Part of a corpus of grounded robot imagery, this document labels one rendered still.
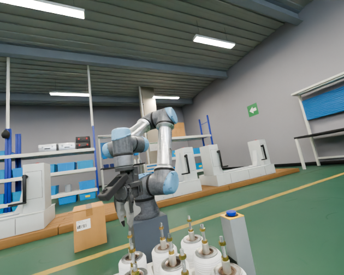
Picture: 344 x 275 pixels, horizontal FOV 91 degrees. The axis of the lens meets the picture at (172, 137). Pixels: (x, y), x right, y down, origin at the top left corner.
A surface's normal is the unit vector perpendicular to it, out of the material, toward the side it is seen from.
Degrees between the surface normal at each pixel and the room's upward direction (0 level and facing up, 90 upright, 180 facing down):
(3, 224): 90
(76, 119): 90
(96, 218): 90
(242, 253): 90
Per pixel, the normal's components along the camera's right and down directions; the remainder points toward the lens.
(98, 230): 0.43, -0.21
